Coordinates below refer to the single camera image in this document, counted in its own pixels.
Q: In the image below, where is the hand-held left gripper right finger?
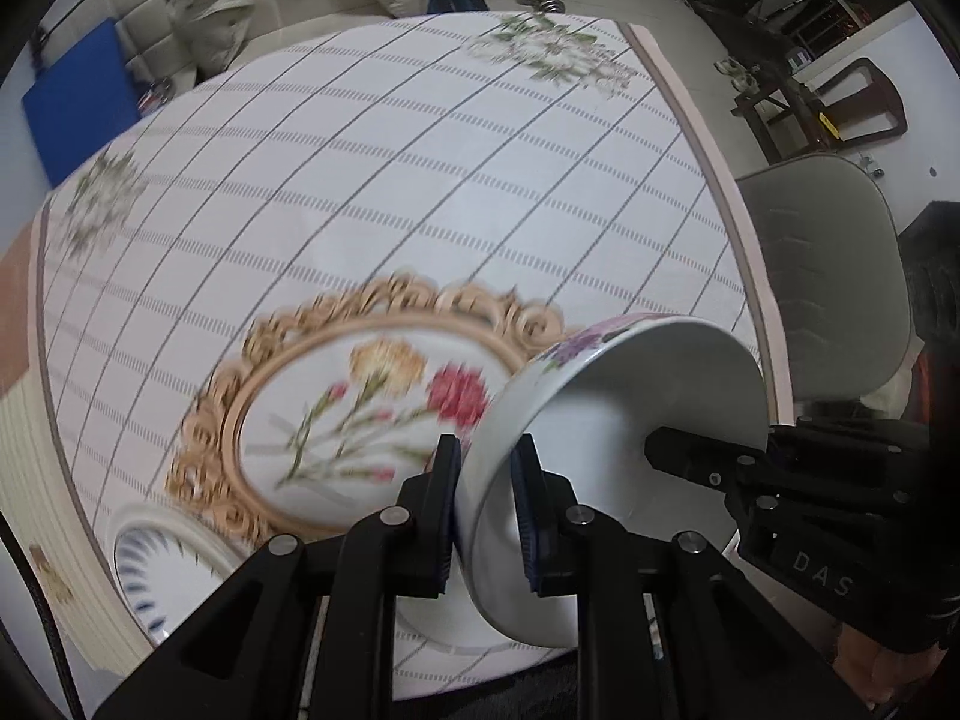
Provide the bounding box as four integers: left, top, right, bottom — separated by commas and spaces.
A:
510, 431, 852, 720

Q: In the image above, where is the person's right hand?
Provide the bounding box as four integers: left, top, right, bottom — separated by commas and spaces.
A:
829, 624, 940, 710

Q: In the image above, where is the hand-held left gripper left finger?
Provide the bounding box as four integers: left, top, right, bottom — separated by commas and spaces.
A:
94, 433, 462, 720

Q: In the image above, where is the brown wooden chair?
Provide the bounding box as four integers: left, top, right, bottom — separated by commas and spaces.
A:
730, 56, 910, 167

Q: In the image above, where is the cream duvet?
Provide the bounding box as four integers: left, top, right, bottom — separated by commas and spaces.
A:
166, 0, 434, 74

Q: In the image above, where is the blue striped white plate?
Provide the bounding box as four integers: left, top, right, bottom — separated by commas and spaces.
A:
111, 506, 252, 647

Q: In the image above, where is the white floral bowl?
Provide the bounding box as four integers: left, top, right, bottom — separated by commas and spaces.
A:
452, 313, 771, 650

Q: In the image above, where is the black weight bench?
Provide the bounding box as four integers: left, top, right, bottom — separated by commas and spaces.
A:
688, 0, 830, 95

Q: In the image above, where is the grey chair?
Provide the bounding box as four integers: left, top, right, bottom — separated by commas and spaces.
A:
736, 153, 919, 422

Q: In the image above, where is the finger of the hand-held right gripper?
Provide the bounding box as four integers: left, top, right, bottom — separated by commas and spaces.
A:
766, 420, 931, 466
643, 426, 766, 497

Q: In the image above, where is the blue padded mat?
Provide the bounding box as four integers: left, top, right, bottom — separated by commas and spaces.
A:
21, 17, 145, 187

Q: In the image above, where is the black cable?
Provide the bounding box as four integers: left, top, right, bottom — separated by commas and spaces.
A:
0, 521, 85, 720

